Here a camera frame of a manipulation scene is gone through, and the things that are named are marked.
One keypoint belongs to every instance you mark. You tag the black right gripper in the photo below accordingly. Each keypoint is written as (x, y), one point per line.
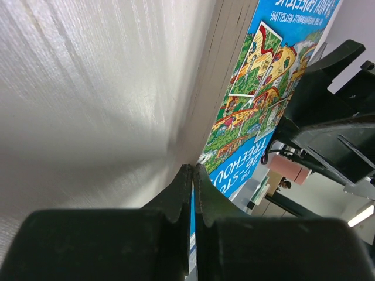
(332, 134)

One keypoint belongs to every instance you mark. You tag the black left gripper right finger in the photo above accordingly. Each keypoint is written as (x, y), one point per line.
(232, 245)

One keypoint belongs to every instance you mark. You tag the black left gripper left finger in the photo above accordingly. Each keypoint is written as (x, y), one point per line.
(148, 243)

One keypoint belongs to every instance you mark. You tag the blue 26-Storey Treehouse book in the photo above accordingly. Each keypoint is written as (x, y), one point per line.
(284, 37)

